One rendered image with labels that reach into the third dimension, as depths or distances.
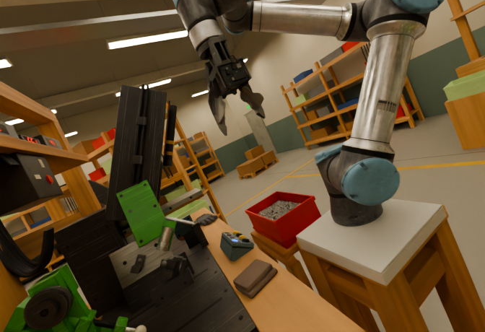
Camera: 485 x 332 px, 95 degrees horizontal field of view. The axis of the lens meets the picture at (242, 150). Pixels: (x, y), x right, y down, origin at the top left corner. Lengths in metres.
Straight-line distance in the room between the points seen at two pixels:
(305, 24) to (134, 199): 0.80
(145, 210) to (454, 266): 0.97
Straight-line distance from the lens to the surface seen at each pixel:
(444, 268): 0.91
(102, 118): 10.24
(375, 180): 0.58
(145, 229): 0.90
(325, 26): 0.74
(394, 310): 0.74
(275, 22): 0.72
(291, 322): 0.55
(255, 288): 0.65
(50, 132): 1.80
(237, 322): 0.62
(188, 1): 0.60
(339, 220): 0.77
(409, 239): 0.69
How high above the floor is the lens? 1.27
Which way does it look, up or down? 3 degrees down
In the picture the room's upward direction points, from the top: 25 degrees counter-clockwise
